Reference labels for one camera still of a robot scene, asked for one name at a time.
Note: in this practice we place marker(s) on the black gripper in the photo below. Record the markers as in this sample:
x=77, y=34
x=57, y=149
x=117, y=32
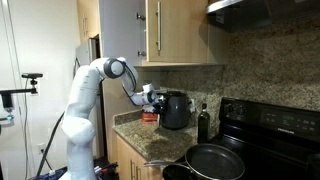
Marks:
x=158, y=103

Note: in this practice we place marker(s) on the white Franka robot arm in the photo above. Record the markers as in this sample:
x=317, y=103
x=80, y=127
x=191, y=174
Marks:
x=80, y=100

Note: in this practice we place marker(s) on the wooden upper cabinet door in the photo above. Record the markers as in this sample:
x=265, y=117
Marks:
x=183, y=30

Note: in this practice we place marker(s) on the open grey cabinet door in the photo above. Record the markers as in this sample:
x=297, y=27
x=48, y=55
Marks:
x=121, y=30

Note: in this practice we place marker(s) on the red box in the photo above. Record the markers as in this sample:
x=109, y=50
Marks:
x=149, y=117

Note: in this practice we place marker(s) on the white plug on backsplash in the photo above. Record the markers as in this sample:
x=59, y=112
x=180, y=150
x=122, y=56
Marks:
x=192, y=105

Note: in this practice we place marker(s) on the dark olive oil bottle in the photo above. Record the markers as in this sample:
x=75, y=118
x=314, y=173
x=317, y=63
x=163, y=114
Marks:
x=203, y=125

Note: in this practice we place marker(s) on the black frying pan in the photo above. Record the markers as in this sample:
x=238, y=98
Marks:
x=215, y=162

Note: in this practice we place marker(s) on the red and black tools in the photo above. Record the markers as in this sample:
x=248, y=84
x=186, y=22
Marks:
x=106, y=167

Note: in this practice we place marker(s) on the stainless refrigerator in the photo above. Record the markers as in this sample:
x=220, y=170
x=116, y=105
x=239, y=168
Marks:
x=85, y=50

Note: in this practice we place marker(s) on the narrow wooden upper cabinet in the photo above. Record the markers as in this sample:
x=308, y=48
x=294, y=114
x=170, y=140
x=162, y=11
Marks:
x=88, y=20

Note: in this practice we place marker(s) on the black electric stove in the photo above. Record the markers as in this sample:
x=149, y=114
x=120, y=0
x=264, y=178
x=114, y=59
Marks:
x=266, y=140

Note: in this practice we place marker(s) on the blue round object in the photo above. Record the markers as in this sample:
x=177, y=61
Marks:
x=50, y=175

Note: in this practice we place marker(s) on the stainless range hood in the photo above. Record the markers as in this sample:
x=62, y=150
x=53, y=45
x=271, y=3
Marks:
x=253, y=13

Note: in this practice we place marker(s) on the white wall outlet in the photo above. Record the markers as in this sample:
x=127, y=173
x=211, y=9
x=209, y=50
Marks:
x=41, y=148

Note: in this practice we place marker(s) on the black camera on stand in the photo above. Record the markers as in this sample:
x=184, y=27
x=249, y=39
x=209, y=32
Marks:
x=32, y=75

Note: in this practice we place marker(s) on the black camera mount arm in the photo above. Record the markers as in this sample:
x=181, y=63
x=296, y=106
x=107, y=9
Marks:
x=16, y=90

